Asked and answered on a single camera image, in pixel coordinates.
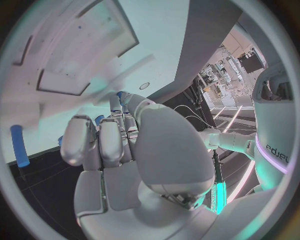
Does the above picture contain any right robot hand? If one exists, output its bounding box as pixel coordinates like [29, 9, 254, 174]
[59, 90, 219, 240]

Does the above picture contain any blue peg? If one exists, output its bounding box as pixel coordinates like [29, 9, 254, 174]
[116, 91, 126, 106]

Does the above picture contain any white task board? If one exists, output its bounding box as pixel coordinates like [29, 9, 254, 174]
[3, 0, 244, 167]

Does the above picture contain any black tripod stand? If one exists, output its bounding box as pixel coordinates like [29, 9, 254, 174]
[181, 76, 208, 112]

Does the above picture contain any glowing light bar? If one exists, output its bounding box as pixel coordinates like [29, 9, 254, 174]
[210, 180, 228, 216]

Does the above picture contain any workshop rack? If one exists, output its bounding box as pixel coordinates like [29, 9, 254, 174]
[198, 60, 237, 96]

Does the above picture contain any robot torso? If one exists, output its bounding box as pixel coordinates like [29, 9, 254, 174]
[251, 61, 297, 192]

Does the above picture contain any dark screen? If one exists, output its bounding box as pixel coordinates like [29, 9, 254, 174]
[236, 53, 265, 74]

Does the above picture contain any long blue cylinder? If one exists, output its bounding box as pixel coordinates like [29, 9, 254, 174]
[10, 124, 32, 168]

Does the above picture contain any white cable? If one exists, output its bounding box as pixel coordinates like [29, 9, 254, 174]
[184, 115, 222, 130]
[173, 104, 215, 130]

